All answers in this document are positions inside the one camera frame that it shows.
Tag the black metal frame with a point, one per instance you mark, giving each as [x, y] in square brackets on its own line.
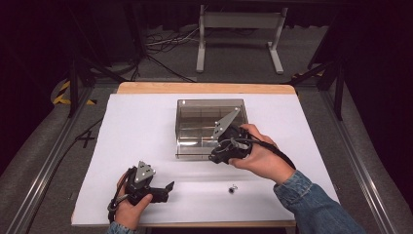
[339, 91]
[74, 84]

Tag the aluminium floor rail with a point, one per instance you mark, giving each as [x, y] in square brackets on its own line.
[357, 162]
[48, 162]

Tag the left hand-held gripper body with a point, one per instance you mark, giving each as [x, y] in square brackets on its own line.
[141, 185]

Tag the person's left hand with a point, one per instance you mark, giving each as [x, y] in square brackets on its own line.
[128, 213]

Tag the person's right hand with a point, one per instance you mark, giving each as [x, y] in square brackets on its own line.
[263, 162]

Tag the yellow black hazard tape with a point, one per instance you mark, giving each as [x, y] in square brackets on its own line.
[61, 96]

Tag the grey metal stand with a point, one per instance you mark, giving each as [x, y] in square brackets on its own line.
[240, 19]

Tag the smoky transparent drawer box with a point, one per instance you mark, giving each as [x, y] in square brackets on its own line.
[195, 126]

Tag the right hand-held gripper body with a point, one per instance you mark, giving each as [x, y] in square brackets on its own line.
[232, 143]

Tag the small metal screw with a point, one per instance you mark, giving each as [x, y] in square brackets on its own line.
[232, 189]

